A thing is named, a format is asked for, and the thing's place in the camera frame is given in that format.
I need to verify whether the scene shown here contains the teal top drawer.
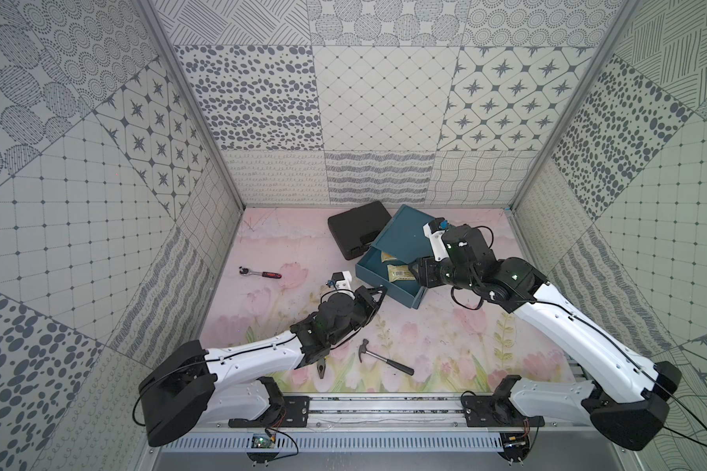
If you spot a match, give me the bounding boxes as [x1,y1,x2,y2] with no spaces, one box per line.
[355,247,427,309]

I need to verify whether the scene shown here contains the yellow cookie packet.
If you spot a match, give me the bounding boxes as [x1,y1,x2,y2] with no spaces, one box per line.
[381,252,398,262]
[387,265,416,283]

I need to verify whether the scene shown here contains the teal drawer cabinet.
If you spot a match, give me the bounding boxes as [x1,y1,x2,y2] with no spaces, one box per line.
[372,205,434,263]

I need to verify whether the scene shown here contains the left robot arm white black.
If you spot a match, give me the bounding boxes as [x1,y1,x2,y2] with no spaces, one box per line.
[133,287,387,447]

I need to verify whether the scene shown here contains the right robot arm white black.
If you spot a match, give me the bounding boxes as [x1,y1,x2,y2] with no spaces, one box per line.
[408,218,683,451]

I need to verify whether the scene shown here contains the black claw hammer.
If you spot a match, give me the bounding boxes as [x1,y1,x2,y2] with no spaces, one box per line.
[357,338,416,378]

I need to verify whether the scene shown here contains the yellow black pliers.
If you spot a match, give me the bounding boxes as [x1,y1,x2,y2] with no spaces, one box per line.
[315,354,328,379]

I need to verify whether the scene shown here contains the black plastic case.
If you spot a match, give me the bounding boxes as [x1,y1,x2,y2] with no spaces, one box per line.
[327,201,392,260]

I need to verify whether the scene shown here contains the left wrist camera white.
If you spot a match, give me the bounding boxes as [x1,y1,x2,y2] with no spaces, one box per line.
[327,271,353,292]

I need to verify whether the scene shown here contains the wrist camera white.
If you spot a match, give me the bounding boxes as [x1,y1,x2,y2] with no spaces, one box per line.
[327,271,353,292]
[422,218,449,262]

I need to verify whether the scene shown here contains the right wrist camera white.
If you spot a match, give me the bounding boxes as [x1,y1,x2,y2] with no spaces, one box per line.
[422,218,449,262]

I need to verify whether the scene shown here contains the red handled ratchet wrench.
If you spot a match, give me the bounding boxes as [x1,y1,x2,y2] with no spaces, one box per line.
[239,266,283,280]

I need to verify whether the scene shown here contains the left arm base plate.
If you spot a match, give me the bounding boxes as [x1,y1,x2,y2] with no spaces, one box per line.
[228,396,311,429]

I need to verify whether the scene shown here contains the aluminium mounting rail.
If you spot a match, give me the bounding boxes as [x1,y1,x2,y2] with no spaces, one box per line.
[174,383,595,432]

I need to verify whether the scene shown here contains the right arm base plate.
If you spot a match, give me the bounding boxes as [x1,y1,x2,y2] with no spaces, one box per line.
[460,392,545,428]

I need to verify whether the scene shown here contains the white slotted cable duct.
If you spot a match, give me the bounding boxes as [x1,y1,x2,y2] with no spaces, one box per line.
[163,431,503,453]

